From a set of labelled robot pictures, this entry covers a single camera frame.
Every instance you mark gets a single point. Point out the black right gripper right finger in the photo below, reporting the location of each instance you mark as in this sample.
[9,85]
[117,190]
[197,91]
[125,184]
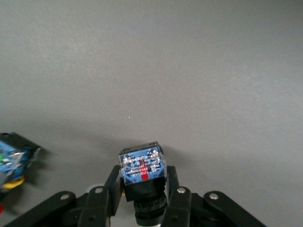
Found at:
[180,208]

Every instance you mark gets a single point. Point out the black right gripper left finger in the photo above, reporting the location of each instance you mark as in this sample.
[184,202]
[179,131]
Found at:
[97,205]

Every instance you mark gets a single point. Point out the yellow cap push button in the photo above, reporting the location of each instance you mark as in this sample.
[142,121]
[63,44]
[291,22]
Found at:
[142,165]

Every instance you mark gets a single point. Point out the red cap push button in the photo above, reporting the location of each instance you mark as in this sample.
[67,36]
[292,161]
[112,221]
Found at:
[14,158]

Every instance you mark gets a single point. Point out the dark grey table mat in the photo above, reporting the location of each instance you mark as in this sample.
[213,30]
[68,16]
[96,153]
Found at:
[151,71]

